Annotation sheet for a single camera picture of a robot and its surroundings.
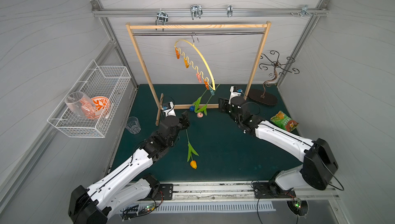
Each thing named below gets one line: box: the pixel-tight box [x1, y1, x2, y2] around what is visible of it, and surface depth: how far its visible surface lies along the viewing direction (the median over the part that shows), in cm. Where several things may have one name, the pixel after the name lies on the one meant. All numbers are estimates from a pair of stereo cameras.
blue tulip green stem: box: [192, 88, 208, 113], surface depth 90 cm
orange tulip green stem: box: [185, 128, 200, 170], surface depth 87 cm
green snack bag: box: [270, 110, 299, 133], surface depth 98 cm
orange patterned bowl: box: [80, 96, 112, 120], surface depth 67 cm
